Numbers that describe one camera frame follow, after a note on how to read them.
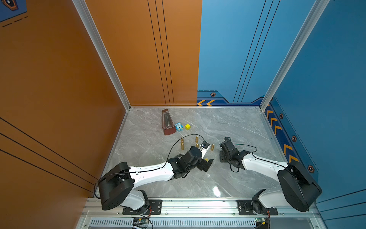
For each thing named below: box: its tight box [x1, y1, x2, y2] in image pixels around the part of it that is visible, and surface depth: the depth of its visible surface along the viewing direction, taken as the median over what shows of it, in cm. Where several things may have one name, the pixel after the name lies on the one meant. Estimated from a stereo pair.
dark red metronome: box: [161, 108, 177, 136], surface depth 101 cm
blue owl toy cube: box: [174, 122, 184, 132], surface depth 107 cm
